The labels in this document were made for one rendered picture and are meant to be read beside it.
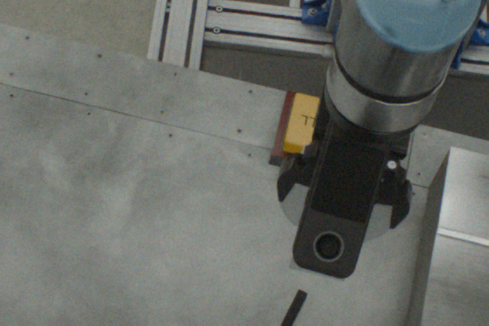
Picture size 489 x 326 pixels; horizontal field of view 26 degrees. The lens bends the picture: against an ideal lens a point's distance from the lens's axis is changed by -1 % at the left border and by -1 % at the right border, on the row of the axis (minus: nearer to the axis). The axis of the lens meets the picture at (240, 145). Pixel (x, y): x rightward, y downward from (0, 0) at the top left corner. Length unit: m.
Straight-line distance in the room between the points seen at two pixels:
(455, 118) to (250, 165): 0.82
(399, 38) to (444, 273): 0.40
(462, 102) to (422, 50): 1.25
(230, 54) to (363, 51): 1.22
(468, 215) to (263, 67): 0.90
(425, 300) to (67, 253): 0.34
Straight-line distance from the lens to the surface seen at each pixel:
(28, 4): 2.17
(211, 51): 1.85
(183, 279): 1.03
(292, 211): 0.87
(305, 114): 1.08
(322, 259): 0.75
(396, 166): 0.78
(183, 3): 1.88
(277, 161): 1.08
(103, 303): 1.03
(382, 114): 0.69
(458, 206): 1.00
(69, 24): 2.14
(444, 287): 0.97
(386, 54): 0.63
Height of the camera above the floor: 1.77
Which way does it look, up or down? 62 degrees down
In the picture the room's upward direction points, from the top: 9 degrees clockwise
